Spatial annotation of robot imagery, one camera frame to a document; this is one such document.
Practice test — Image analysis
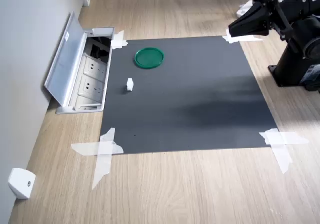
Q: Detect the round green lid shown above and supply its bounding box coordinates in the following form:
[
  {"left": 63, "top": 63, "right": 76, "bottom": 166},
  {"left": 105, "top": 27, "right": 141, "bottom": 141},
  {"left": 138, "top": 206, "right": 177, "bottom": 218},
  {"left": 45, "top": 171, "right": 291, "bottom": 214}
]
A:
[{"left": 134, "top": 47, "right": 166, "bottom": 71}]

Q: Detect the small white plastic terminal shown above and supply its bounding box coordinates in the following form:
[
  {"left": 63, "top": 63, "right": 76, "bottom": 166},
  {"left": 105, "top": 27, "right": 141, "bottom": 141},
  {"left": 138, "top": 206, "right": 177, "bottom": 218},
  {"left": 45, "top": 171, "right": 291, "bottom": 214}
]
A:
[{"left": 125, "top": 77, "right": 135, "bottom": 94}]

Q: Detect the white tape strip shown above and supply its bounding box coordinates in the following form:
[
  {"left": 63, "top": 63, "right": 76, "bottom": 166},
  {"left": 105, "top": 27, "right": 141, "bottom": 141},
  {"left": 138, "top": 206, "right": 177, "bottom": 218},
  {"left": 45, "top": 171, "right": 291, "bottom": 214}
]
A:
[
  {"left": 70, "top": 140, "right": 125, "bottom": 158},
  {"left": 222, "top": 28, "right": 265, "bottom": 45},
  {"left": 110, "top": 29, "right": 129, "bottom": 51},
  {"left": 258, "top": 130, "right": 311, "bottom": 146},
  {"left": 268, "top": 143, "right": 294, "bottom": 175},
  {"left": 91, "top": 127, "right": 117, "bottom": 191}
]

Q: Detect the dark grey mat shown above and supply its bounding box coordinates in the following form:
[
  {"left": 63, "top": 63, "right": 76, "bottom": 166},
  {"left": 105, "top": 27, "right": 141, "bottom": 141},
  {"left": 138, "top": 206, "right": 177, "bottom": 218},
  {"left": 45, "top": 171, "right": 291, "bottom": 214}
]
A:
[{"left": 100, "top": 35, "right": 279, "bottom": 156}]

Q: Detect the white power socket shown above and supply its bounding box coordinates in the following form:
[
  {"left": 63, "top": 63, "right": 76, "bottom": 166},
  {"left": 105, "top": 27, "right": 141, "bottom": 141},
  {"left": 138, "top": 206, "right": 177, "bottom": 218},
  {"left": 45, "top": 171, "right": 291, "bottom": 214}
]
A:
[
  {"left": 78, "top": 75, "right": 105, "bottom": 100},
  {"left": 82, "top": 54, "right": 108, "bottom": 75}
]

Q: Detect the white data port panel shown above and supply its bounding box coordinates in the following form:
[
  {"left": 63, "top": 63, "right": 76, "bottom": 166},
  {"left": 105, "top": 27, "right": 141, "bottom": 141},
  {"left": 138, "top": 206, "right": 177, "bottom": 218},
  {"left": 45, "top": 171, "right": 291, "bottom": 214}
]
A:
[{"left": 69, "top": 95, "right": 103, "bottom": 108}]

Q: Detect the silver-grey cable duct box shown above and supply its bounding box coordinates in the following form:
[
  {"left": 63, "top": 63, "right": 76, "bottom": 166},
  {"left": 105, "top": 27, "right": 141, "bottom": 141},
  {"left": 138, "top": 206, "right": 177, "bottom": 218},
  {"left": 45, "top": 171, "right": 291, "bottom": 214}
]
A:
[{"left": 44, "top": 11, "right": 116, "bottom": 115}]

